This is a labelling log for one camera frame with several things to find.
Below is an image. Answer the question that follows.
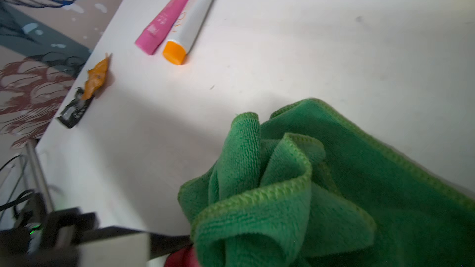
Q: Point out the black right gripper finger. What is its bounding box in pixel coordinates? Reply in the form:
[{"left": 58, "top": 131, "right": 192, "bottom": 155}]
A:
[{"left": 149, "top": 233, "right": 192, "bottom": 260}]

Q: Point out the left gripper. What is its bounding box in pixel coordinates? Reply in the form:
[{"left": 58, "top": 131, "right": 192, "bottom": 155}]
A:
[{"left": 1, "top": 208, "right": 151, "bottom": 267}]

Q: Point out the green cleaning cloth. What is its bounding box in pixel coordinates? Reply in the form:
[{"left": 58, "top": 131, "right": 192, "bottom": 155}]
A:
[{"left": 178, "top": 98, "right": 475, "bottom": 267}]

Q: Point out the white toothpaste tube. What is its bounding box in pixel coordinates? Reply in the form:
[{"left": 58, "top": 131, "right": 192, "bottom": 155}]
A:
[{"left": 163, "top": 0, "right": 213, "bottom": 65}]

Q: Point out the magenta toothpaste tube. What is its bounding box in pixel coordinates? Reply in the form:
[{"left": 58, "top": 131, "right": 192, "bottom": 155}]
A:
[{"left": 135, "top": 0, "right": 189, "bottom": 56}]

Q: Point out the red pink toothpaste tube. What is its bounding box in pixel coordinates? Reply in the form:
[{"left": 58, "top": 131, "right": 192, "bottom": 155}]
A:
[{"left": 164, "top": 246, "right": 201, "bottom": 267}]

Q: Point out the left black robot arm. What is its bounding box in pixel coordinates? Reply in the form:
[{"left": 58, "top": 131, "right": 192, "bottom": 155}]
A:
[{"left": 1, "top": 190, "right": 199, "bottom": 267}]

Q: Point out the orange snack packet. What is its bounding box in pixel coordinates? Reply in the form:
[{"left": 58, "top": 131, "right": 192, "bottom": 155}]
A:
[{"left": 81, "top": 53, "right": 111, "bottom": 101}]

